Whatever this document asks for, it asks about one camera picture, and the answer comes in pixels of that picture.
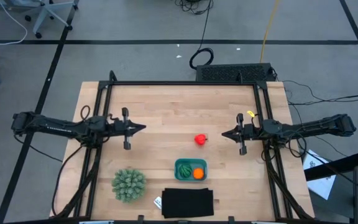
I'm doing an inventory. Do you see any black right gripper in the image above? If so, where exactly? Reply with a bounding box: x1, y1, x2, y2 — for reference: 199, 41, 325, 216
221, 113, 262, 156

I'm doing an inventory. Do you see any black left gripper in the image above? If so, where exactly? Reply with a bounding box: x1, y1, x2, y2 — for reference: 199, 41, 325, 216
106, 107, 147, 151

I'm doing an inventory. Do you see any red toy pepper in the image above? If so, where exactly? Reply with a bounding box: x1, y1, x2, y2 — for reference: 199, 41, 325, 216
194, 133, 208, 146

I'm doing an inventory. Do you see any green striped toy watermelon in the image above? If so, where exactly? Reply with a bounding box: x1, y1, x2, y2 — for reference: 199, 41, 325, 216
178, 164, 193, 179

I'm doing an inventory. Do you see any teal plastic container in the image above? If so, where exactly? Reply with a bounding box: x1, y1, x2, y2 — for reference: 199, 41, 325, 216
173, 157, 208, 182

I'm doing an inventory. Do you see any green artificial plant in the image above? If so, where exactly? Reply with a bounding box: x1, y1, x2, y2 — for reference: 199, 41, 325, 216
111, 167, 147, 203

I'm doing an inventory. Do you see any black perforated computer case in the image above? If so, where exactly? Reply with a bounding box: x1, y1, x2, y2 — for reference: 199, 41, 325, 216
196, 63, 277, 83

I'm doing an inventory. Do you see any black folded cloth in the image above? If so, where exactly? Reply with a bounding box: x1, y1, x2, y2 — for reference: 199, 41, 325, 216
161, 187, 214, 219

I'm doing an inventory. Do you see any white paper sheet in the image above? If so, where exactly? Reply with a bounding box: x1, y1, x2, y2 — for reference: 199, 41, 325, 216
303, 149, 337, 200

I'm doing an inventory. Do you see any black beam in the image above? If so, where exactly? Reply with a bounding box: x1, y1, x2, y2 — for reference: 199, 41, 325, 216
305, 151, 358, 182

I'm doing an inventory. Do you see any grey office chair base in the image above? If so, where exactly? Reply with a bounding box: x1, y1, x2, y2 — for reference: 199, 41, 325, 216
0, 0, 80, 40

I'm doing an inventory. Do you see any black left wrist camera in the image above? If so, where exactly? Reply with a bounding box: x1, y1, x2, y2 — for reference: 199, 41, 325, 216
113, 119, 126, 133

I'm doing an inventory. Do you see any black metal table frame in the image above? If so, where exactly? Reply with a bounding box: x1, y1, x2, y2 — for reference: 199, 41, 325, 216
50, 70, 315, 224

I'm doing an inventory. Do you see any black coiled cable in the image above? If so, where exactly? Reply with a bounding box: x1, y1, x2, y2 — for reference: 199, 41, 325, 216
189, 0, 214, 70

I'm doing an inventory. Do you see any black arm floor cable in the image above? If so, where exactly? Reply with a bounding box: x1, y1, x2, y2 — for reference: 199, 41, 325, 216
51, 144, 85, 217

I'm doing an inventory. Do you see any yellow cable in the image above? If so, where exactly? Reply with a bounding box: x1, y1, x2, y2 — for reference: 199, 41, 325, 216
259, 0, 280, 63

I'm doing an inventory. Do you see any black cable bundle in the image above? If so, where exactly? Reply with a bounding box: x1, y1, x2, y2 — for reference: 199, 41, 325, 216
175, 0, 214, 16

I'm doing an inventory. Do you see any white floor cable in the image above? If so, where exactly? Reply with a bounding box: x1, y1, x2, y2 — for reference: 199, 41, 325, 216
0, 2, 29, 46

